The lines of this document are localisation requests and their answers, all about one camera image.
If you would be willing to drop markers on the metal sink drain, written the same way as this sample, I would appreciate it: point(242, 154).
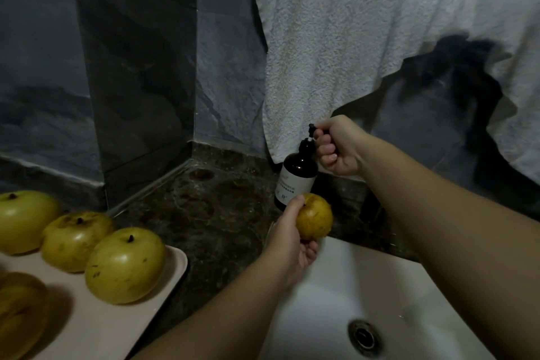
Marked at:
point(364, 335)

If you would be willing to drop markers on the beige plastic tray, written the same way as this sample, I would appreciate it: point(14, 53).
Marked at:
point(152, 309)

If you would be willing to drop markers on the person's right forearm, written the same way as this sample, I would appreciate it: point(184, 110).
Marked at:
point(456, 237)

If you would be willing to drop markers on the dark soap pump bottle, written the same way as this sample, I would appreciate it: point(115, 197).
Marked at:
point(297, 174)

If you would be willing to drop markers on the white sink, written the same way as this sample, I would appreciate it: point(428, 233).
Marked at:
point(321, 313)

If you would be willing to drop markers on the person's right hand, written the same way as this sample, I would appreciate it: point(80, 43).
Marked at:
point(339, 146)

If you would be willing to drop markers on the person's left hand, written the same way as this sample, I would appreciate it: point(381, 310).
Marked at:
point(287, 247)

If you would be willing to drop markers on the person's left forearm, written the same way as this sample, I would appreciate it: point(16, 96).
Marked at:
point(219, 322)

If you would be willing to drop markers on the white hanging towel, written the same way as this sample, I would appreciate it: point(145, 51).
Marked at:
point(337, 43)

